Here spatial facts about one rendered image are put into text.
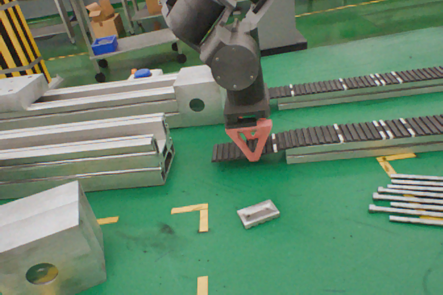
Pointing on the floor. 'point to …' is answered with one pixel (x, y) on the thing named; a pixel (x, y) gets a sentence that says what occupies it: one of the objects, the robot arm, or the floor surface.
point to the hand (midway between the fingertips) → (253, 147)
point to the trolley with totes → (117, 45)
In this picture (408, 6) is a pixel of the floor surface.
